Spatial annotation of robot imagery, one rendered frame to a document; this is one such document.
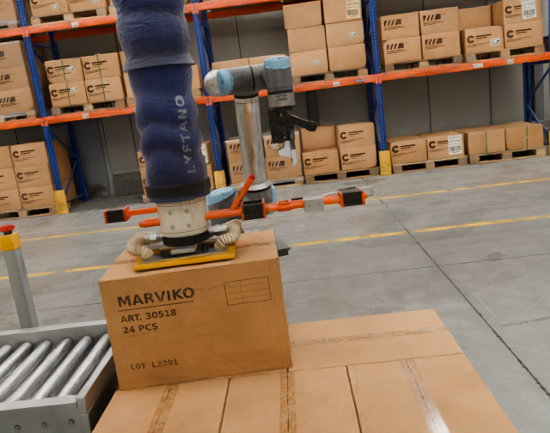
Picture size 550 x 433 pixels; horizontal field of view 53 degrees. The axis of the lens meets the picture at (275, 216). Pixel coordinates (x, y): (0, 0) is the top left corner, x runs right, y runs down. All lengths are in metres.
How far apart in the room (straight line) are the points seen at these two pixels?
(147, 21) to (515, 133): 8.34
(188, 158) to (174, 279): 0.40
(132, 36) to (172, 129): 0.31
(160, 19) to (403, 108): 8.87
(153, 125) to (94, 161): 9.09
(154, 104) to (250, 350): 0.88
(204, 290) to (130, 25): 0.88
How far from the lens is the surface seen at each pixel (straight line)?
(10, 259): 2.80
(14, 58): 9.96
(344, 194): 1.93
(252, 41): 10.36
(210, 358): 1.95
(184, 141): 1.85
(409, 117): 10.53
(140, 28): 1.85
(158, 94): 1.85
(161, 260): 1.89
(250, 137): 2.61
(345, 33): 9.08
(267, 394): 1.83
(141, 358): 1.98
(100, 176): 10.95
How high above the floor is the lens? 1.46
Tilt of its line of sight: 12 degrees down
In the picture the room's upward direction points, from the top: 7 degrees counter-clockwise
